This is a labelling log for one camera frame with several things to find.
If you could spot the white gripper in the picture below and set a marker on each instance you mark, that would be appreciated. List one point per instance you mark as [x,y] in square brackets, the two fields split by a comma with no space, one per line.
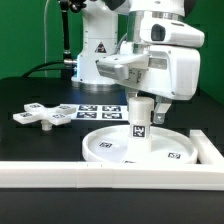
[167,71]

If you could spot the white round table top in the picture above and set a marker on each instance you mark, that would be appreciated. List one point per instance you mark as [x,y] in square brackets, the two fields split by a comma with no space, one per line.
[114,144]

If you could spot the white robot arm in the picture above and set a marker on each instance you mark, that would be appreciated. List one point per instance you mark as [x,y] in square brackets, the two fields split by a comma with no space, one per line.
[108,23]

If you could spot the white sheet with markers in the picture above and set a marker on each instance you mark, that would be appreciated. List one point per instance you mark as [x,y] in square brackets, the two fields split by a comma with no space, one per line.
[98,112]

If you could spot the white cross-shaped table base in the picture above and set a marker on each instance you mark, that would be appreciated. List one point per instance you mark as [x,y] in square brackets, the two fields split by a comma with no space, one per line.
[48,117]

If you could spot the white L-shaped border fence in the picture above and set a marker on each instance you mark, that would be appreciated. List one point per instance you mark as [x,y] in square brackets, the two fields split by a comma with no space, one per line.
[111,175]

